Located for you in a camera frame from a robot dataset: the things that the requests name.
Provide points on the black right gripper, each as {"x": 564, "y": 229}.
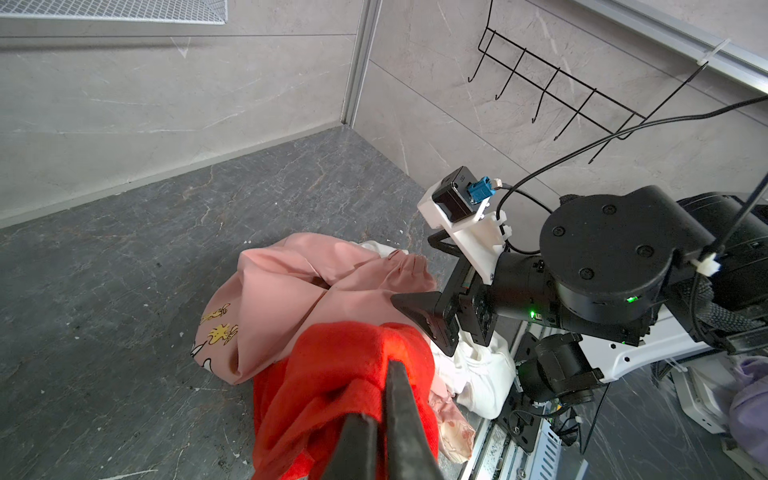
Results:
{"x": 522, "y": 290}

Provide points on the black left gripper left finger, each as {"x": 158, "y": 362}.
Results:
{"x": 355, "y": 454}

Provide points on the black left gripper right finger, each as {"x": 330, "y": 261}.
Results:
{"x": 409, "y": 456}

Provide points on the red cloth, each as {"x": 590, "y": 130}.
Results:
{"x": 334, "y": 370}

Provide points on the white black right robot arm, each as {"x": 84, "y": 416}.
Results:
{"x": 623, "y": 281}

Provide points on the light floral pink cloth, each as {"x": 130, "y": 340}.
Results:
{"x": 456, "y": 435}

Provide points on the white cloth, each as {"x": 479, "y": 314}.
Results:
{"x": 477, "y": 377}

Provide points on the pink cartoon print cloth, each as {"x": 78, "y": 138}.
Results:
{"x": 277, "y": 292}

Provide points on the lavender cloth outside cell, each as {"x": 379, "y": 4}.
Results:
{"x": 748, "y": 409}

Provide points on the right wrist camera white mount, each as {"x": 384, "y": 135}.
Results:
{"x": 459, "y": 204}

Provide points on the black wire hook rack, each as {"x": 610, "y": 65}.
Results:
{"x": 545, "y": 77}

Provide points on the aluminium frame post right corner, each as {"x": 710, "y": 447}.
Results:
{"x": 364, "y": 40}

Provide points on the aluminium right wall rail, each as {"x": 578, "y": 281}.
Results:
{"x": 730, "y": 37}

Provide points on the white wire mesh basket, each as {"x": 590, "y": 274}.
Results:
{"x": 193, "y": 12}

